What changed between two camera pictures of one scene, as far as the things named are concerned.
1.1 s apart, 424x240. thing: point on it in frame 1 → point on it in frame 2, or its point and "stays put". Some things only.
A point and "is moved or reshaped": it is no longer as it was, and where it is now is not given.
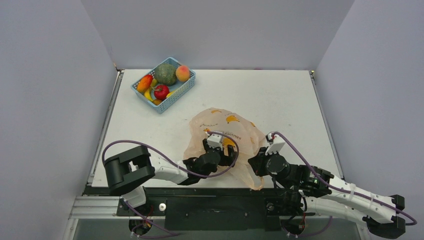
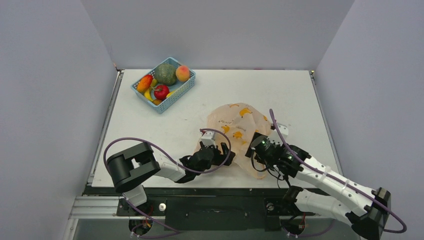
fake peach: [182, 73] stays put
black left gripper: [225, 160] stays put
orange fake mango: [144, 83] stays put
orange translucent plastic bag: [235, 130] is moved or reshaped
